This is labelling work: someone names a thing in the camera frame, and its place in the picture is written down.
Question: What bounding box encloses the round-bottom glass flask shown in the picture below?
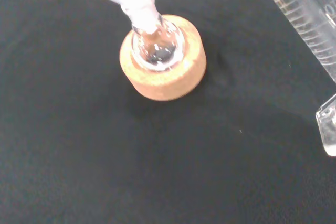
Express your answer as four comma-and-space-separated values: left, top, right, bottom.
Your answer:
130, 15, 186, 72

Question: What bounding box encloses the cork ring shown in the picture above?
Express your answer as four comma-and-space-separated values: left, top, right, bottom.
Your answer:
119, 14, 207, 102

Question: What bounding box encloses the black cloth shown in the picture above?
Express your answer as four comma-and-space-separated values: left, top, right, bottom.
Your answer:
0, 0, 336, 224

